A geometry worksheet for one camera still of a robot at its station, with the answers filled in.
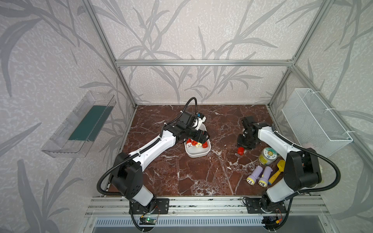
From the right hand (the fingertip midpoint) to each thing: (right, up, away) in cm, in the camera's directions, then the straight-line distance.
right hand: (238, 144), depth 89 cm
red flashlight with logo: (-27, +1, +3) cm, 27 cm away
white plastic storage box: (-26, -6, +4) cm, 26 cm away
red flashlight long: (-20, -1, +4) cm, 21 cm away
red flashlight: (-31, +1, +4) cm, 31 cm away
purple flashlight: (-24, -1, +4) cm, 25 cm away
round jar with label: (+16, -6, -6) cm, 18 cm away
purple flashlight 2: (+8, -16, -6) cm, 19 cm away
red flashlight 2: (+1, -3, -3) cm, 4 cm away
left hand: (-22, +7, -8) cm, 24 cm away
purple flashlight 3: (+11, -19, -10) cm, 24 cm away
